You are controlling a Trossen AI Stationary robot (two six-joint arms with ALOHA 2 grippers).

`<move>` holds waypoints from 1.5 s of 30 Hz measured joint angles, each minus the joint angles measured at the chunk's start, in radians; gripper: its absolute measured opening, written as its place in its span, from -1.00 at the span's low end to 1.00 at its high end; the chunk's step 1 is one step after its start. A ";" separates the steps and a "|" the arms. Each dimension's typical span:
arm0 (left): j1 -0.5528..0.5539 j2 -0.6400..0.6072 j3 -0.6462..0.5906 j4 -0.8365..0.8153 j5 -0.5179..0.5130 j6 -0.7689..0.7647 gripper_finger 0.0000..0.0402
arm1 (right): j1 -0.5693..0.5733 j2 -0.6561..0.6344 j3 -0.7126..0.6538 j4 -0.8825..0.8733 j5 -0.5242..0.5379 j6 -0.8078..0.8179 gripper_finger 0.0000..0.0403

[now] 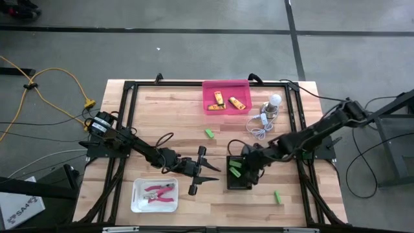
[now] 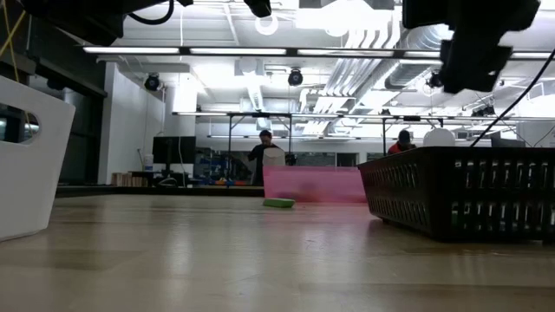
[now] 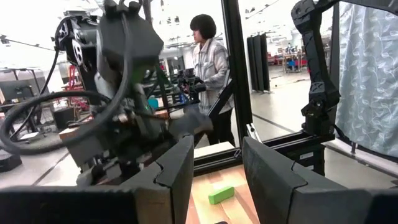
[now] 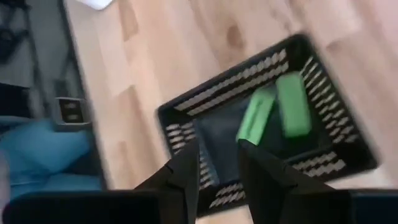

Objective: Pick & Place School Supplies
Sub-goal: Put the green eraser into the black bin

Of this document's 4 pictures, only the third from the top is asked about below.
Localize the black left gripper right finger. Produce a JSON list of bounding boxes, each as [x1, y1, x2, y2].
[[242, 136, 398, 224]]

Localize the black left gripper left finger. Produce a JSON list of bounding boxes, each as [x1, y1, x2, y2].
[[0, 134, 195, 224]]

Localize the green eraser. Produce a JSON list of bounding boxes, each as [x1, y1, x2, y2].
[[208, 185, 236, 205]]

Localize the person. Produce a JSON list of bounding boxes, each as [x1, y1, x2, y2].
[[183, 14, 236, 147]]

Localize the black room divider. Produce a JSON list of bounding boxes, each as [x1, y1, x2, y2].
[[246, 32, 271, 93]]

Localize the leaf patterned curtain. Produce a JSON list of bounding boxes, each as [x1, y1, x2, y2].
[[334, 1, 398, 158]]

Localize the black aluminium table frame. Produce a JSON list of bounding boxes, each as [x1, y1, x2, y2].
[[192, 0, 398, 180]]

